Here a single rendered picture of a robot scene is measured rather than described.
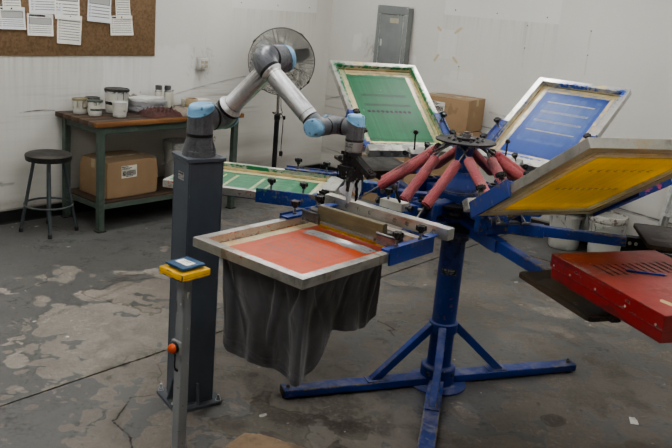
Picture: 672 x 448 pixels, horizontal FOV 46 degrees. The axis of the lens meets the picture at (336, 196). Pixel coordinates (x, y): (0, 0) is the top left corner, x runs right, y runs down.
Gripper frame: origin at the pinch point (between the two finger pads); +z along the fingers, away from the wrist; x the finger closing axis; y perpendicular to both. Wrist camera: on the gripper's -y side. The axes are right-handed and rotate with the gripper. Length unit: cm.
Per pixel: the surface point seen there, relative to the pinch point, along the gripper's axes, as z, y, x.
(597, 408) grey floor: 113, -74, -124
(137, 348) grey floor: 112, 131, 10
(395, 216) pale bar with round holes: 8.9, -7.6, -21.0
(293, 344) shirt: 43, -18, 52
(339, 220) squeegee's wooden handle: 10.0, 5.0, 1.9
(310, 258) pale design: 16.5, -8.3, 34.3
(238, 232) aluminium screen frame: 13.7, 25.8, 40.0
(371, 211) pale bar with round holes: 10.5, 7.4, -23.6
